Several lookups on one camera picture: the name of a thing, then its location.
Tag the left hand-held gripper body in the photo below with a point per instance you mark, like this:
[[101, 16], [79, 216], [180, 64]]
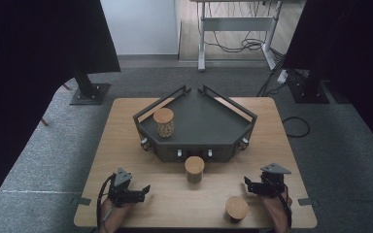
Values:
[[120, 189]]

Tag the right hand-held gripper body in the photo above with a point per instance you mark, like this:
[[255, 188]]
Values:
[[272, 183]]

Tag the glass jar with dark contents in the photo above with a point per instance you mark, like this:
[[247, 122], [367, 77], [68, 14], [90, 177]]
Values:
[[236, 208]]

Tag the glass jar with green contents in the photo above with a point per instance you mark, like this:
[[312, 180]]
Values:
[[194, 166]]

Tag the glass jar with pale nuts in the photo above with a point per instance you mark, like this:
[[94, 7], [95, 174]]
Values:
[[164, 121]]

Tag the black corner shelf rack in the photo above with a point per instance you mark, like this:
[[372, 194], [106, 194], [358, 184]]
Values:
[[204, 124]]

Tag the grey tape piece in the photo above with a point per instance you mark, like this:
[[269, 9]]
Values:
[[82, 201], [307, 202]]

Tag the white floor tape line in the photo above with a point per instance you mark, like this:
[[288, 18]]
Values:
[[39, 191]]

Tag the black metal stand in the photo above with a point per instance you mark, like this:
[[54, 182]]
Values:
[[89, 92], [309, 92]]

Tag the white power strip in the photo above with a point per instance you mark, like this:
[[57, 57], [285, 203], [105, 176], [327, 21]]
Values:
[[282, 76]]

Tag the black curtain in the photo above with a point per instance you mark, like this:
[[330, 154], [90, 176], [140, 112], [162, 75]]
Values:
[[353, 48], [29, 64]]

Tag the white desk frame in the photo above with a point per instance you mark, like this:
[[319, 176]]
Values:
[[236, 24]]

